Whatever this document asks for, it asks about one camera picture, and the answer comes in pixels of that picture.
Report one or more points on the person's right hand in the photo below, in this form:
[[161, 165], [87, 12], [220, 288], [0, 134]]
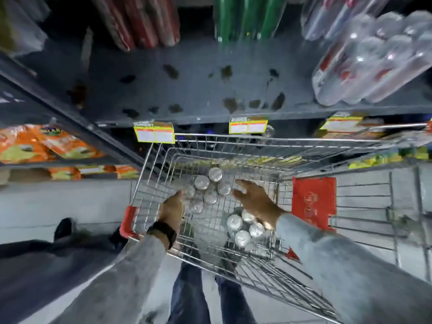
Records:
[[261, 204]]

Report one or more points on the person's left hand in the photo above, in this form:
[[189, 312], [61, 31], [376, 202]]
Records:
[[171, 209]]

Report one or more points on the person's right fingers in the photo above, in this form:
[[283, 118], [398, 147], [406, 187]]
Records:
[[244, 188]]

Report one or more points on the person's left fingers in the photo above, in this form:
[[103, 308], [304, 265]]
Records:
[[181, 204]]

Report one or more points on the person's right forearm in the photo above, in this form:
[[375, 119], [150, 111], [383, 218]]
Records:
[[351, 273]]

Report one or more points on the person's left forearm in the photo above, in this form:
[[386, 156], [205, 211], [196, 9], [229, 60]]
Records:
[[121, 283]]

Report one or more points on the shrink-wrapped pack of silver cans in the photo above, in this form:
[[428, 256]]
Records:
[[207, 190], [241, 231]]

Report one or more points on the black wristwatch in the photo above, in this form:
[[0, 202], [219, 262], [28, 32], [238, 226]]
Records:
[[164, 231]]

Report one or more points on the yellow price tag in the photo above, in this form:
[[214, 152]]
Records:
[[154, 133], [341, 123], [248, 125]]

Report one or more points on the person's left leg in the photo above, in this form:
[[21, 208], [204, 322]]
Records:
[[189, 296]]

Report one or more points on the person's leg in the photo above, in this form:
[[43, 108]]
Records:
[[236, 303], [37, 269], [189, 296]]

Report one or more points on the dark grey metal shelf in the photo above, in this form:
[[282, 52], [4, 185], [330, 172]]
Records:
[[202, 91]]

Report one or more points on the person's right leg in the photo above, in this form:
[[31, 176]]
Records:
[[236, 303]]

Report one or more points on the row of yellow-green packets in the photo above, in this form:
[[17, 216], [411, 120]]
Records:
[[384, 158]]

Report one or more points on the row of orange snack packets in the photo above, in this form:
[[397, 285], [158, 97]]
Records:
[[40, 145]]

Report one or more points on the pack of green bottles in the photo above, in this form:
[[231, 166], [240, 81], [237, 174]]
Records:
[[249, 16]]

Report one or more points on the pack of clear water bottles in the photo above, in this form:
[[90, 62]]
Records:
[[334, 13], [374, 60]]

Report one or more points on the pack of red bottles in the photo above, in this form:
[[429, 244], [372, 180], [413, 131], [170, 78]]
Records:
[[141, 20]]

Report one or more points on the clear plastic bagged goods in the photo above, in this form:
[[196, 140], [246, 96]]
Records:
[[20, 23]]

